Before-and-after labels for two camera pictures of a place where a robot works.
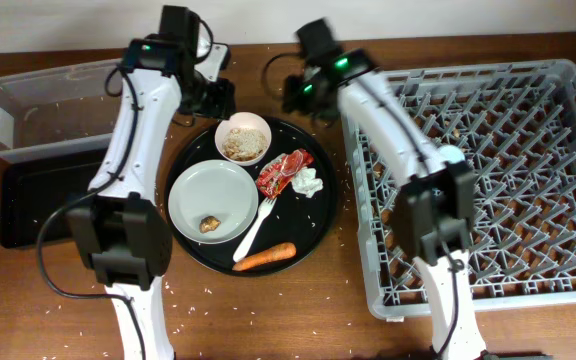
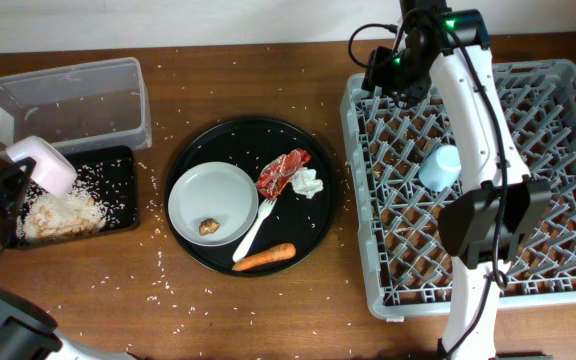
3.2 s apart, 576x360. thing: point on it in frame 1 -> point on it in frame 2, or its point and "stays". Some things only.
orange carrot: x=283 y=251 stays
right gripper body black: x=300 y=97 -> x=397 y=75
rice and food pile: x=242 y=143 -> x=45 y=215
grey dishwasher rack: x=539 y=160 stays
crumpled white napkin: x=306 y=183 stays
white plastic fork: x=265 y=208 stays
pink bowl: x=243 y=138 -> x=51 y=171
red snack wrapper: x=277 y=173 stays
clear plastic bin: x=50 y=111 stays
